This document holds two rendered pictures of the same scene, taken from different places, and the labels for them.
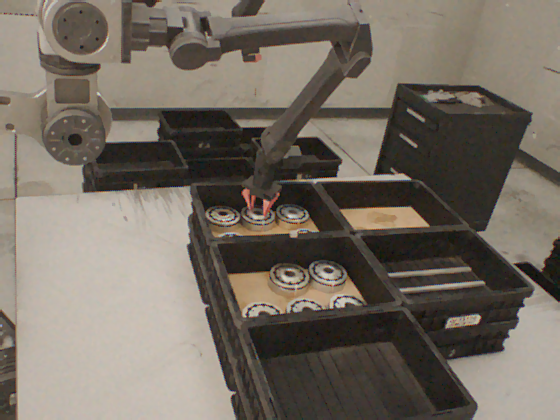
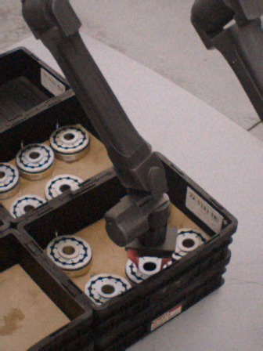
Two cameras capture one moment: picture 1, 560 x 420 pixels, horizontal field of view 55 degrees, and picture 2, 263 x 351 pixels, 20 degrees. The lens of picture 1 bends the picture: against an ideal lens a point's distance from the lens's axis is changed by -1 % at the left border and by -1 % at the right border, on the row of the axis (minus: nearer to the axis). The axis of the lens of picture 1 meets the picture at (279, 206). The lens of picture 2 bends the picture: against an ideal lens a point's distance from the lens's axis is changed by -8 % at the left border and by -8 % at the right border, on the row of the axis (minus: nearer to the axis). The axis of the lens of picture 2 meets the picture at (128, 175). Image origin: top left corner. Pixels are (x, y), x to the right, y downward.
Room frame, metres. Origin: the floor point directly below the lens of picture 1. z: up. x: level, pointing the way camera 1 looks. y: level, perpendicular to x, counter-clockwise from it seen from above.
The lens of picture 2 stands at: (2.37, -0.29, 2.11)
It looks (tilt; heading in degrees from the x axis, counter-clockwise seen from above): 44 degrees down; 163
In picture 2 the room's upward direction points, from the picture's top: 1 degrees clockwise
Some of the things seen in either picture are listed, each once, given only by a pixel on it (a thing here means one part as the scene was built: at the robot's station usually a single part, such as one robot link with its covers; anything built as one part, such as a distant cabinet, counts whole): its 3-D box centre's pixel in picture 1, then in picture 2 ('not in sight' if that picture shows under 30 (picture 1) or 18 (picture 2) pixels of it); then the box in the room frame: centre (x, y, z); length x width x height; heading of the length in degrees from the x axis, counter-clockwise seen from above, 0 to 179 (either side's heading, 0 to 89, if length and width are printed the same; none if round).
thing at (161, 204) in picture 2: (267, 160); (151, 211); (1.40, 0.05, 1.04); 0.07 x 0.06 x 0.07; 117
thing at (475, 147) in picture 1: (440, 170); not in sight; (2.95, -0.90, 0.45); 0.60 x 0.45 x 0.90; 118
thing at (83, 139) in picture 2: (263, 316); (69, 139); (0.95, -0.01, 0.86); 0.10 x 0.10 x 0.01
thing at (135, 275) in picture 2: (257, 214); (149, 268); (1.40, 0.06, 0.86); 0.10 x 0.10 x 0.01
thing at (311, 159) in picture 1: (289, 187); not in sight; (2.56, -0.04, 0.37); 0.40 x 0.30 x 0.45; 118
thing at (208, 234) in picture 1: (267, 210); (127, 231); (1.33, 0.03, 0.92); 0.40 x 0.30 x 0.02; 113
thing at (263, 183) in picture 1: (263, 179); (152, 231); (1.40, 0.06, 0.98); 0.10 x 0.07 x 0.07; 68
